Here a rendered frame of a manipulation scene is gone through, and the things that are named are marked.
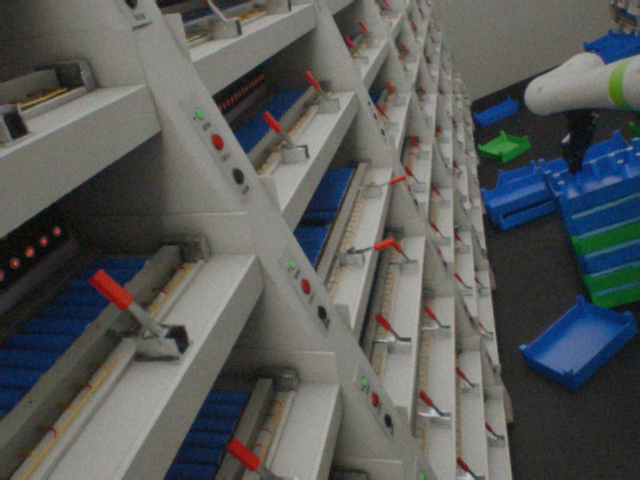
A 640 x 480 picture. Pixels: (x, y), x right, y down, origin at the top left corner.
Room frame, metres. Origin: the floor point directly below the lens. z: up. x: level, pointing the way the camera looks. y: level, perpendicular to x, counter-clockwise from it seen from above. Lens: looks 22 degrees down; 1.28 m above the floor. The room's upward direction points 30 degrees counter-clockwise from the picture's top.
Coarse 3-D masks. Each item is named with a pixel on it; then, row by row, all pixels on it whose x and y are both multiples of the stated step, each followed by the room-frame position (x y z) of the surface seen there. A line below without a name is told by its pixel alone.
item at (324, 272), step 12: (360, 168) 1.13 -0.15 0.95; (360, 180) 1.07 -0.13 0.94; (348, 192) 1.02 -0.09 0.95; (348, 204) 0.96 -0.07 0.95; (348, 216) 0.92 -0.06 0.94; (360, 216) 0.93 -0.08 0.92; (336, 228) 0.87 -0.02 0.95; (336, 240) 0.83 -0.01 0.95; (324, 264) 0.76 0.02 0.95; (324, 276) 0.73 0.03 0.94; (336, 288) 0.71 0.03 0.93
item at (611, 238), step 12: (564, 228) 1.55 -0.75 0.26; (624, 228) 1.34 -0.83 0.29; (636, 228) 1.32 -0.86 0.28; (576, 240) 1.39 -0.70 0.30; (588, 240) 1.38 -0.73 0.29; (600, 240) 1.37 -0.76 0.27; (612, 240) 1.35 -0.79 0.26; (624, 240) 1.34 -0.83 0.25; (576, 252) 1.40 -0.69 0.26; (588, 252) 1.38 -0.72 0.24
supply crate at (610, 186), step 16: (608, 160) 1.50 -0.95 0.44; (624, 160) 1.48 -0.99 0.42; (560, 176) 1.56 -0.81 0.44; (592, 176) 1.52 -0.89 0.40; (608, 176) 1.47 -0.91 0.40; (560, 192) 1.40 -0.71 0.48; (576, 192) 1.48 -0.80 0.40; (592, 192) 1.36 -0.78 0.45; (608, 192) 1.34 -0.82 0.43; (624, 192) 1.33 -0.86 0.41; (560, 208) 1.42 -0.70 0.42; (576, 208) 1.38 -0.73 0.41
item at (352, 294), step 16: (336, 160) 1.21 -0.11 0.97; (352, 160) 1.18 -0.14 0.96; (368, 160) 1.16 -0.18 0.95; (384, 160) 1.16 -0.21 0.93; (384, 176) 1.12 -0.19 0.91; (384, 192) 1.03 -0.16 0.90; (368, 208) 0.98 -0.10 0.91; (384, 208) 0.99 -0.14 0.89; (368, 224) 0.91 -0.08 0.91; (368, 240) 0.85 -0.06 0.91; (368, 256) 0.80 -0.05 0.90; (352, 272) 0.76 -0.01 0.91; (368, 272) 0.76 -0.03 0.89; (352, 288) 0.71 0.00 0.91; (368, 288) 0.76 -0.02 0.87; (336, 304) 0.61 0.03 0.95; (352, 304) 0.67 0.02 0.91; (352, 320) 0.64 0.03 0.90
